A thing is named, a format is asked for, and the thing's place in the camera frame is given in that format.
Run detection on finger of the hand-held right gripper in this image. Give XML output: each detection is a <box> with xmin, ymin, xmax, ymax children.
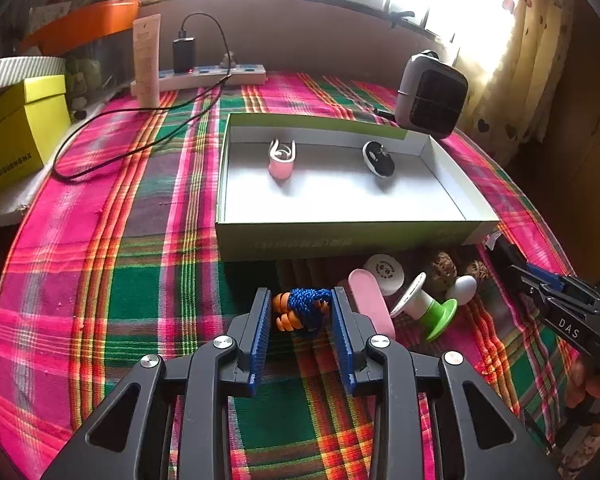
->
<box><xmin>522</xmin><ymin>260</ymin><xmax>600</xmax><ymax>308</ymax></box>
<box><xmin>510</xmin><ymin>264</ymin><xmax>600</xmax><ymax>361</ymax></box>

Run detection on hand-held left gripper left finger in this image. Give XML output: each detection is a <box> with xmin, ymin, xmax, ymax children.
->
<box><xmin>40</xmin><ymin>287</ymin><xmax>276</xmax><ymax>480</ymax></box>

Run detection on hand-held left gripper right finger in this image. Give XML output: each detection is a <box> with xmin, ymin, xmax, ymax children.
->
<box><xmin>330</xmin><ymin>286</ymin><xmax>561</xmax><ymax>480</ymax></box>

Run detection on pink oblong case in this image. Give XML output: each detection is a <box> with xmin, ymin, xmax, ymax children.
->
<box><xmin>348</xmin><ymin>268</ymin><xmax>397</xmax><ymax>341</ymax></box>

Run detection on blue orange braided rope toy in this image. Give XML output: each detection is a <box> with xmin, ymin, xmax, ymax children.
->
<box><xmin>272</xmin><ymin>287</ymin><xmax>333</xmax><ymax>337</ymax></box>

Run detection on white egg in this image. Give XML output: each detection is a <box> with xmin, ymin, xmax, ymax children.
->
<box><xmin>447</xmin><ymin>276</ymin><xmax>478</xmax><ymax>306</ymax></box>

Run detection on green white spool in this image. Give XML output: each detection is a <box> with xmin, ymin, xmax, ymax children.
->
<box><xmin>389</xmin><ymin>272</ymin><xmax>459</xmax><ymax>343</ymax></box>

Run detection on brown walnut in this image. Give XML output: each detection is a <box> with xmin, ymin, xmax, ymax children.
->
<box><xmin>461</xmin><ymin>259</ymin><xmax>491</xmax><ymax>286</ymax></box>
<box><xmin>428</xmin><ymin>251</ymin><xmax>456</xmax><ymax>291</ymax></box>

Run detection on white cardboard box green sides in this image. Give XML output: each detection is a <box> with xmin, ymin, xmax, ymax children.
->
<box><xmin>214</xmin><ymin>112</ymin><xmax>502</xmax><ymax>262</ymax></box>

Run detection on person's right hand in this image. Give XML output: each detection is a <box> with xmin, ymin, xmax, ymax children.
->
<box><xmin>565</xmin><ymin>367</ymin><xmax>600</xmax><ymax>426</ymax></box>

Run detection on white round disc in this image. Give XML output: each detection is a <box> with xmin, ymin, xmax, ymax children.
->
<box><xmin>364</xmin><ymin>254</ymin><xmax>406</xmax><ymax>297</ymax></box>

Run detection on pink white clip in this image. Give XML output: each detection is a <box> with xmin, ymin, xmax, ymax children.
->
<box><xmin>268</xmin><ymin>137</ymin><xmax>297</xmax><ymax>181</ymax></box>

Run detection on black white round gadget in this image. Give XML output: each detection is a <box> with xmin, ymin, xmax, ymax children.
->
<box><xmin>361</xmin><ymin>140</ymin><xmax>397</xmax><ymax>178</ymax></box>

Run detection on grey black space heater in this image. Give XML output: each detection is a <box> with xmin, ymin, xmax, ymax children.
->
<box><xmin>395</xmin><ymin>50</ymin><xmax>469</xmax><ymax>140</ymax></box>

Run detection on cream heart print curtain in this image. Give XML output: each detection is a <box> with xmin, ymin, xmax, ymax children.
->
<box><xmin>460</xmin><ymin>0</ymin><xmax>581</xmax><ymax>161</ymax></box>

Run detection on white power strip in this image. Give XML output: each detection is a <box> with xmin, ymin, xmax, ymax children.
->
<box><xmin>131</xmin><ymin>63</ymin><xmax>267</xmax><ymax>93</ymax></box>

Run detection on black charger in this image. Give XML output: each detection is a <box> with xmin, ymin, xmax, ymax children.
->
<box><xmin>172</xmin><ymin>36</ymin><xmax>197</xmax><ymax>75</ymax></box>

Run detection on cream tube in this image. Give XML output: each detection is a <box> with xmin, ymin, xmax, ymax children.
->
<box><xmin>131</xmin><ymin>15</ymin><xmax>162</xmax><ymax>108</ymax></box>

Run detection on yellow cardboard box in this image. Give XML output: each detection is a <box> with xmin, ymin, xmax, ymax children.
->
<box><xmin>0</xmin><ymin>75</ymin><xmax>72</xmax><ymax>200</ymax></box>

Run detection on striped box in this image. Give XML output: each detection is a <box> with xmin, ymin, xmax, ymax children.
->
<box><xmin>0</xmin><ymin>56</ymin><xmax>67</xmax><ymax>88</ymax></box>

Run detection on storage bin with orange lid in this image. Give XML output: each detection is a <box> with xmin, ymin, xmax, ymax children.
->
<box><xmin>20</xmin><ymin>0</ymin><xmax>141</xmax><ymax>111</ymax></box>

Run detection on black charging cable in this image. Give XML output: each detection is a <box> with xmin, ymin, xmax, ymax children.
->
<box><xmin>51</xmin><ymin>12</ymin><xmax>233</xmax><ymax>182</ymax></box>

